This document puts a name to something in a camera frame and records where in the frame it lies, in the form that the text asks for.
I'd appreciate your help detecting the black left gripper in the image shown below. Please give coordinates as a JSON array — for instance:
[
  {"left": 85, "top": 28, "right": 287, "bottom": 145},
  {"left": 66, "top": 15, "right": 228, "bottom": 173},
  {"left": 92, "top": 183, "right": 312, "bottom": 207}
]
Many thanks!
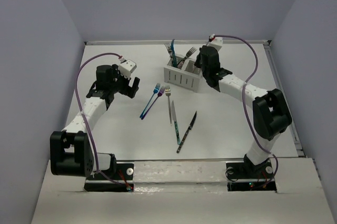
[{"left": 109, "top": 65, "right": 139, "bottom": 99}]

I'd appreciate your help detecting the silver fork black riveted handle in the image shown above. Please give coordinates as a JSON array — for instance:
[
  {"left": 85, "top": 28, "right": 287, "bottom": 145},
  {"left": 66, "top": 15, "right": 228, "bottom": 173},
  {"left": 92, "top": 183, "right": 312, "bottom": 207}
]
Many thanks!
[{"left": 179, "top": 47, "right": 197, "bottom": 63}]

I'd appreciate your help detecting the all blue fork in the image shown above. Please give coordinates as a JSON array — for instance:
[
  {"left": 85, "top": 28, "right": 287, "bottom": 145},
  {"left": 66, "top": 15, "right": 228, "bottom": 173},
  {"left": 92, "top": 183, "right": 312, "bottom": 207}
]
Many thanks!
[{"left": 170, "top": 39, "right": 177, "bottom": 68}]

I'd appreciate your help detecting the silver fork teal marbled handle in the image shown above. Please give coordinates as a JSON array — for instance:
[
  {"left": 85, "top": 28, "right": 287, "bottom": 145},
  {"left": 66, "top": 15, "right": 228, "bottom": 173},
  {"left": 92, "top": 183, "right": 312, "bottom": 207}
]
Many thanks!
[{"left": 164, "top": 43, "right": 174, "bottom": 67}]

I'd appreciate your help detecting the silver knife teal marbled handle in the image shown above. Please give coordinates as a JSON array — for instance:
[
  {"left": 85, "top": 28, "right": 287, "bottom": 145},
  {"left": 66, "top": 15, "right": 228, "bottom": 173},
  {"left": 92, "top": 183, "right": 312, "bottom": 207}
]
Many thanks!
[{"left": 171, "top": 101, "right": 181, "bottom": 145}]

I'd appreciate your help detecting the silver knife black speckled handle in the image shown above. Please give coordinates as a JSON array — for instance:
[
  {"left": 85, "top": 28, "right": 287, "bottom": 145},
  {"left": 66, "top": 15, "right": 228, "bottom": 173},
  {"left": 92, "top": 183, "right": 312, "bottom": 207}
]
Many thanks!
[{"left": 176, "top": 111, "right": 197, "bottom": 154}]

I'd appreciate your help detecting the silver fork pink handle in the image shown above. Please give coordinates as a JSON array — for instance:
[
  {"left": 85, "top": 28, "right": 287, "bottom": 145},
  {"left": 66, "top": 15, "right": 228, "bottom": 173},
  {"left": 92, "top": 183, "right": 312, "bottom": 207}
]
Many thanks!
[{"left": 178, "top": 61, "right": 184, "bottom": 69}]

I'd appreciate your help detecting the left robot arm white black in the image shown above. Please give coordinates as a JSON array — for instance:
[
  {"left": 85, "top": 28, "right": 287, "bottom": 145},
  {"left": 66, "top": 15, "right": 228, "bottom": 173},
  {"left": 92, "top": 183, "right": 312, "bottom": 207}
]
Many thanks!
[{"left": 50, "top": 60, "right": 140, "bottom": 179}]

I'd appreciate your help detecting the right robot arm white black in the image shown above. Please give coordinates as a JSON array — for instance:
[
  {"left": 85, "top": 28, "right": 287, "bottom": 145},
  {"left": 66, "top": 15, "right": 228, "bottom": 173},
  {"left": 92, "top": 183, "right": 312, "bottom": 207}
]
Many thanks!
[{"left": 194, "top": 45, "right": 292, "bottom": 178}]

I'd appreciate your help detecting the white perforated utensil caddy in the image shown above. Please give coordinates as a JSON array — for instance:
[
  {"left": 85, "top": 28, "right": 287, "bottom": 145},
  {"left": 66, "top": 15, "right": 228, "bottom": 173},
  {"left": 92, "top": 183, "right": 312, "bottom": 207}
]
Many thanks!
[{"left": 164, "top": 58, "right": 202, "bottom": 93}]

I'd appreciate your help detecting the blue iridescent fork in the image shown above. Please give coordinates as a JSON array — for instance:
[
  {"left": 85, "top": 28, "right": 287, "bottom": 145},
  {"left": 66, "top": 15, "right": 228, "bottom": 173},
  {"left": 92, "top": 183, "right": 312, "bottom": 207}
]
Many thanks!
[{"left": 140, "top": 83, "right": 161, "bottom": 118}]

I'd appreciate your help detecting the purple iridescent fork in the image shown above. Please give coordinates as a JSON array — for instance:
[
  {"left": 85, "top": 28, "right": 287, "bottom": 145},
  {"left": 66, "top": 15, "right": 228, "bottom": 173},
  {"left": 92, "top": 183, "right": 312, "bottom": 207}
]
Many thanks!
[{"left": 141, "top": 86, "right": 165, "bottom": 119}]

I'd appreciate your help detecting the plain silver fork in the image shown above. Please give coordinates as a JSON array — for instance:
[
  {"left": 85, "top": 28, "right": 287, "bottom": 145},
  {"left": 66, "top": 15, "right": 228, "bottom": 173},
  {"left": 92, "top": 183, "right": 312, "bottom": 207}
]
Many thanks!
[{"left": 165, "top": 85, "right": 172, "bottom": 125}]

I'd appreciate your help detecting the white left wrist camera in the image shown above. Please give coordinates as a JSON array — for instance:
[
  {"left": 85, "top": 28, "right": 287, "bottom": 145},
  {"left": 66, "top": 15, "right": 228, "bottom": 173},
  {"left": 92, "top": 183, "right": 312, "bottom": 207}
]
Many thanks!
[{"left": 118, "top": 59, "right": 137, "bottom": 79}]

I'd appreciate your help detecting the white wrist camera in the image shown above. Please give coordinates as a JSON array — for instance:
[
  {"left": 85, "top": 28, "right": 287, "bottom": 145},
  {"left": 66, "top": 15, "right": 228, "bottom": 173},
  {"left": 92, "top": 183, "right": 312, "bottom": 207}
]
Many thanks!
[
  {"left": 206, "top": 34, "right": 223, "bottom": 52},
  {"left": 118, "top": 59, "right": 137, "bottom": 79}
]

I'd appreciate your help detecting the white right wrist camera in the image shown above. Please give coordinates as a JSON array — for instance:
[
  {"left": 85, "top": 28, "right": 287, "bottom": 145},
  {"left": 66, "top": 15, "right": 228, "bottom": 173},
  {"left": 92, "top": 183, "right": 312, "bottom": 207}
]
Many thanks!
[{"left": 206, "top": 34, "right": 223, "bottom": 52}]

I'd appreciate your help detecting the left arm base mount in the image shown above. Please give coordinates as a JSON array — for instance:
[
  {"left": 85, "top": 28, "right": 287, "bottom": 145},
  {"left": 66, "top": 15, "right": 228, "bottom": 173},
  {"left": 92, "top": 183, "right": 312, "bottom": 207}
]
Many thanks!
[{"left": 84, "top": 162, "right": 134, "bottom": 192}]

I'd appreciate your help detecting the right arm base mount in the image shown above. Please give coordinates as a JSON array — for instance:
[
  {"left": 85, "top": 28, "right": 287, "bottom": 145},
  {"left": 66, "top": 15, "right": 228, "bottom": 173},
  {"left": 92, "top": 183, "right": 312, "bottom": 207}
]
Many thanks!
[{"left": 225, "top": 161, "right": 277, "bottom": 192}]

